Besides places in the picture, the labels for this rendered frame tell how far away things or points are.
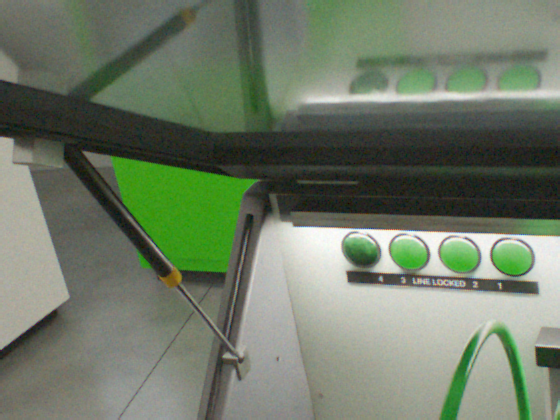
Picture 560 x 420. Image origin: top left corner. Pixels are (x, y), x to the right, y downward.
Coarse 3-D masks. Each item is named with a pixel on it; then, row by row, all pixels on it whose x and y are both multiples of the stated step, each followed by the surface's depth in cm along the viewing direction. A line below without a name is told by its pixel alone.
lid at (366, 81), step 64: (0, 0) 40; (64, 0) 39; (128, 0) 39; (192, 0) 39; (256, 0) 38; (320, 0) 38; (384, 0) 37; (448, 0) 37; (512, 0) 36; (0, 64) 55; (64, 64) 54; (128, 64) 53; (192, 64) 53; (256, 64) 52; (320, 64) 51; (384, 64) 50; (448, 64) 49; (512, 64) 48; (0, 128) 80; (64, 128) 78; (128, 128) 85; (192, 128) 82; (256, 128) 80; (320, 128) 78; (384, 128) 76; (448, 128) 74; (512, 128) 72
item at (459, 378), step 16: (496, 320) 90; (480, 336) 85; (512, 336) 95; (464, 352) 82; (512, 352) 97; (464, 368) 81; (512, 368) 99; (464, 384) 80; (448, 400) 79; (528, 400) 103; (448, 416) 77; (528, 416) 104
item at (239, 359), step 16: (64, 160) 85; (80, 160) 85; (80, 176) 86; (96, 176) 87; (96, 192) 88; (112, 192) 89; (112, 208) 89; (128, 224) 91; (144, 240) 93; (144, 256) 95; (160, 256) 95; (160, 272) 96; (176, 272) 98; (176, 288) 99; (192, 304) 101; (208, 320) 104; (224, 336) 107; (240, 352) 109; (240, 368) 110
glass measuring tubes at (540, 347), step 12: (540, 336) 106; (552, 336) 106; (540, 348) 105; (552, 348) 104; (540, 360) 105; (552, 360) 105; (552, 372) 106; (552, 384) 107; (552, 396) 108; (552, 408) 109
